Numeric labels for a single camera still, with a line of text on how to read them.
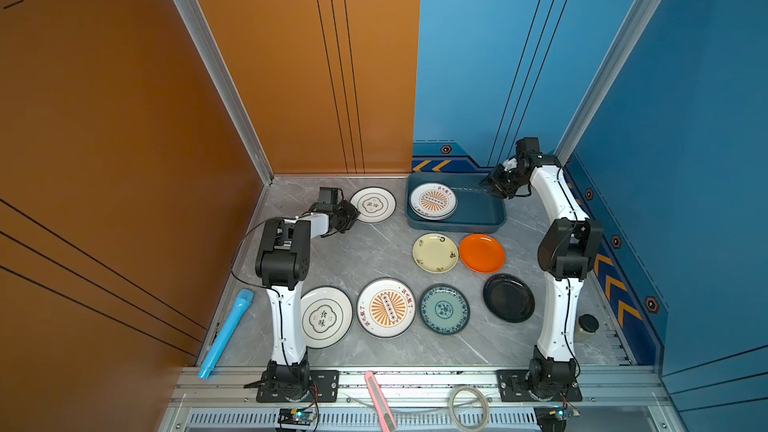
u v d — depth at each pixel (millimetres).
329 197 870
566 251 598
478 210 1060
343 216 955
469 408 710
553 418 707
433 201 1089
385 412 695
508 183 850
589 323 740
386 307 862
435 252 973
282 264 580
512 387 725
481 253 973
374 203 1120
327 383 733
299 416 706
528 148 804
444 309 854
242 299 845
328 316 849
